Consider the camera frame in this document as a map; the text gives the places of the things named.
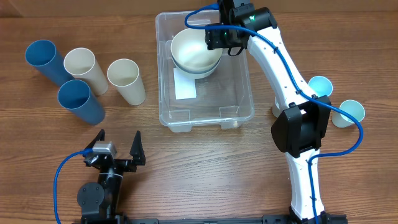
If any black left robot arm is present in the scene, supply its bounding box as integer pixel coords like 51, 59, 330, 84
77, 129, 146, 223

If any grey small cup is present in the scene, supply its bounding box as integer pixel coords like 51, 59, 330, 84
272, 98, 281, 118

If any blue camera cable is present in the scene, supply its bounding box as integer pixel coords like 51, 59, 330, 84
183, 2, 364, 224
53, 148, 94, 224

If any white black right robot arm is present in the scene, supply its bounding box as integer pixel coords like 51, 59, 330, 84
205, 1, 348, 223

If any cream tumbler centre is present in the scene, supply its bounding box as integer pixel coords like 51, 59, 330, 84
107, 58, 146, 106

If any cream tumbler left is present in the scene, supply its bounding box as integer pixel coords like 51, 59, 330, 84
63, 47, 108, 95

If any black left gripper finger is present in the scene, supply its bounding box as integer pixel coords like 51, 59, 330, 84
130, 131, 146, 166
85, 129, 105, 149

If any teal small cup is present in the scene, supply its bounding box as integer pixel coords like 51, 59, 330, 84
332, 100, 366, 128

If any cream bowl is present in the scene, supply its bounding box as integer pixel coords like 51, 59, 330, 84
176, 64, 218, 79
170, 28, 223, 68

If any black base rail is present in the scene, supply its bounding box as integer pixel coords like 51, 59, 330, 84
73, 215, 295, 224

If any dark blue tumbler far left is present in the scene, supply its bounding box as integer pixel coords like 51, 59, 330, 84
25, 40, 74, 86

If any dark blue tumbler front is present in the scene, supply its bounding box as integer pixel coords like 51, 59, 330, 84
57, 80, 105, 125

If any light blue small cup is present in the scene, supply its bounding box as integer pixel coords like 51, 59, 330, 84
308, 76, 333, 97

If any clear plastic storage bin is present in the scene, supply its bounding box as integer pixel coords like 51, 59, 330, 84
155, 11, 254, 133

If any blue right camera cable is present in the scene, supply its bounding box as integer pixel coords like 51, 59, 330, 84
183, 2, 364, 224

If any blue left camera cable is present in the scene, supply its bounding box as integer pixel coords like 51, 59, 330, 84
53, 148, 94, 224

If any dark blue tumbler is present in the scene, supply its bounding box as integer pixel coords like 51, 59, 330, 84
57, 80, 105, 125
25, 40, 74, 86

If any dark blue bowl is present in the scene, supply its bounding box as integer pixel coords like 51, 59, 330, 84
172, 57, 221, 74

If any white label in bin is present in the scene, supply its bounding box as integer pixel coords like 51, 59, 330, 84
174, 68, 197, 100

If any cream tumbler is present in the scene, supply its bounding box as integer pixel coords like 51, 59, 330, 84
63, 47, 108, 95
107, 58, 146, 106

